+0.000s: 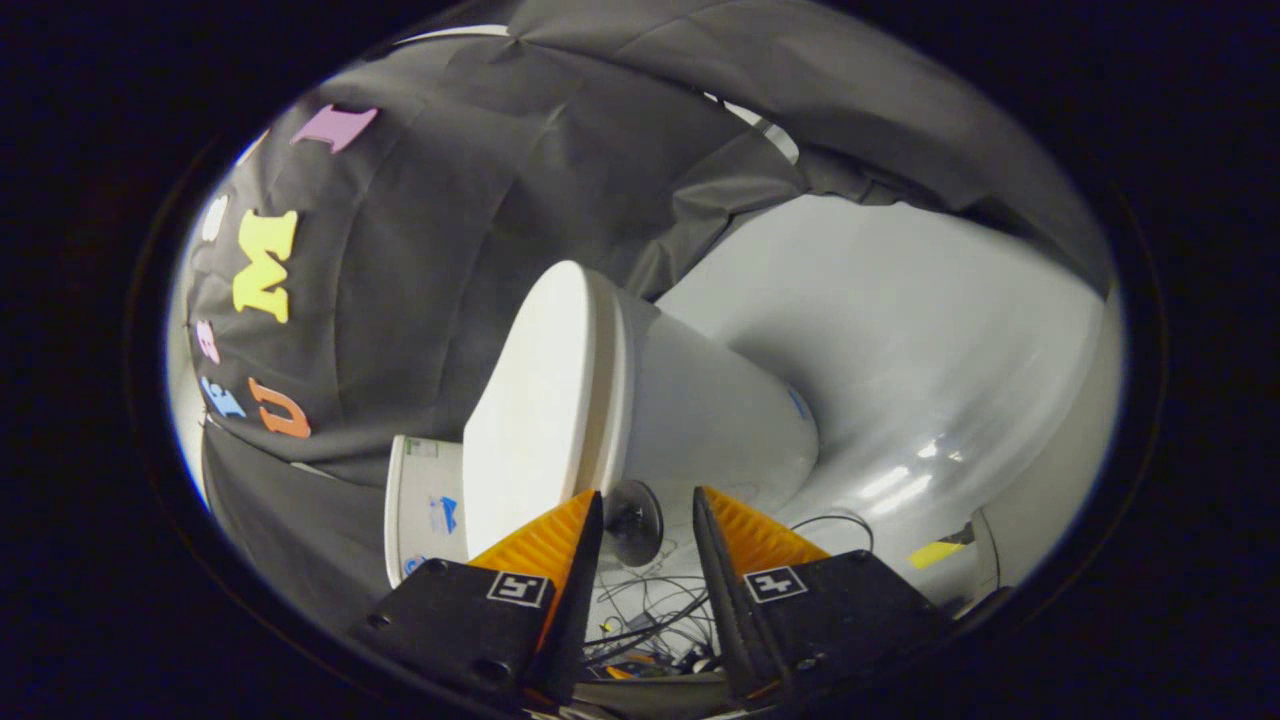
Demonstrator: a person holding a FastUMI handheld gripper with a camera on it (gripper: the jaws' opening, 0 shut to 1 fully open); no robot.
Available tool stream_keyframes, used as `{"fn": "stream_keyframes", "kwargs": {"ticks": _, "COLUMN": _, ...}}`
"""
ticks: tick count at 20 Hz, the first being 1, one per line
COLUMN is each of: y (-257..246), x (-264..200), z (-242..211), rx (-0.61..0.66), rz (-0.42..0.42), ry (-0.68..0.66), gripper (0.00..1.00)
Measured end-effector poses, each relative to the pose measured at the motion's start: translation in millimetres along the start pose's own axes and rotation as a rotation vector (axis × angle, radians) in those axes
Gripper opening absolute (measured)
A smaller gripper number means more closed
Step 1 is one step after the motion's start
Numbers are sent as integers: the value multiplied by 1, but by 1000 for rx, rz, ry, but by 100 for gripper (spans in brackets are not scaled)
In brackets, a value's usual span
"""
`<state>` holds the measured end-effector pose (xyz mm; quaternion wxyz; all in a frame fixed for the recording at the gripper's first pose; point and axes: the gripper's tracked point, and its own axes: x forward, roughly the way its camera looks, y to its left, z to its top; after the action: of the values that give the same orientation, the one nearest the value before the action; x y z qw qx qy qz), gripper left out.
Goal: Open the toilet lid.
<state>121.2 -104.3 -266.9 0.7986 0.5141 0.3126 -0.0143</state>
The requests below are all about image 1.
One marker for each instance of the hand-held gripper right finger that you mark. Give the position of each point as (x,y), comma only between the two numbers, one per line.
(715,600)

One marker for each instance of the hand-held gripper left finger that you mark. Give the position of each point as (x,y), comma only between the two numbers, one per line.
(580,600)

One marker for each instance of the grey lid pull tab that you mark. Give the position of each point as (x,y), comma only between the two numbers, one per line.
(635,520)

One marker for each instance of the yellow tape strip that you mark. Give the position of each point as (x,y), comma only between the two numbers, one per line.
(935,554)

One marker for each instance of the black backdrop cloth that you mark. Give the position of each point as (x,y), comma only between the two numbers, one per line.
(420,280)

